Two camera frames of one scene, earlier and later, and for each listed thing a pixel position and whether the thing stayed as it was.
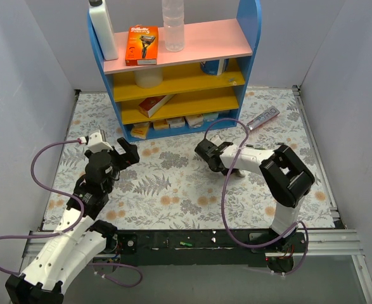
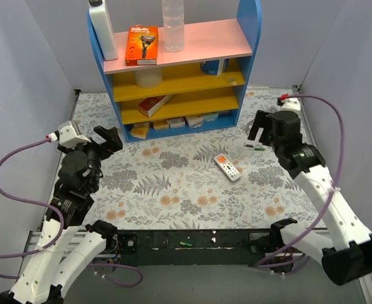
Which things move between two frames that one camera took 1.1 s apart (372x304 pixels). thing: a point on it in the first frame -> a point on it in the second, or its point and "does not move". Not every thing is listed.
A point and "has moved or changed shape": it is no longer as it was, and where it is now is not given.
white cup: x=148 y=78 does not move
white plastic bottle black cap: x=103 y=26 does not move
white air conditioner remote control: x=243 y=173 has moved or changed shape
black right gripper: x=211 y=155 -> x=266 y=130
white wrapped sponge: x=176 y=122 does not move
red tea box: x=149 y=106 does not move
